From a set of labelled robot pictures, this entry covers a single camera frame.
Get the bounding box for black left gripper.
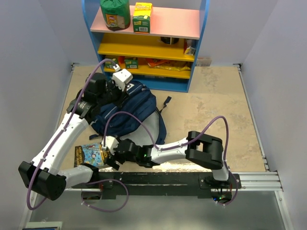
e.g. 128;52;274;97
98;78;129;107

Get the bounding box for navy blue student backpack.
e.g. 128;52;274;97
89;80;167;146

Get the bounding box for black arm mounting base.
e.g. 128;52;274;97
97;172;230;199

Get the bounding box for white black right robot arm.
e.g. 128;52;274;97
102;131;231;188

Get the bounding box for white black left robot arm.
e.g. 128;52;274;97
18;69;132;201

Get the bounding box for small green box left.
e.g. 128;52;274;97
105;56;119;70

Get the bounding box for small green box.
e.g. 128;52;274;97
124;57;139;69
105;56;119;70

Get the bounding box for small green box right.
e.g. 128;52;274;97
124;57;139;69

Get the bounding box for orange yellow snack packets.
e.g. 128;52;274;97
145;58;191;71

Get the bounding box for blue shelf unit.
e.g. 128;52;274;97
81;0;210;92

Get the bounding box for green cylindrical package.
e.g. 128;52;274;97
100;0;131;31

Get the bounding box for yellow green carton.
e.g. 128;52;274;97
132;2;153;34

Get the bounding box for small snack pouch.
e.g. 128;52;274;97
184;39;196;56

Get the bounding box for small box behind shelf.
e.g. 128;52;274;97
196;57;212;67

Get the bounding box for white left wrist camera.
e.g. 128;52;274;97
111;69;133;91

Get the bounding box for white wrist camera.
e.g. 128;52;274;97
101;136;119;153
111;69;133;91

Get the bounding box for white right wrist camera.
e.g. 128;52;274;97
101;136;119;153

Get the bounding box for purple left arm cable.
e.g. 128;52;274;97
26;58;119;211

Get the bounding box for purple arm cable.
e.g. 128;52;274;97
26;58;119;211
103;111;230;173

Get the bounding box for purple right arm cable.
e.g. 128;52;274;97
103;111;230;173

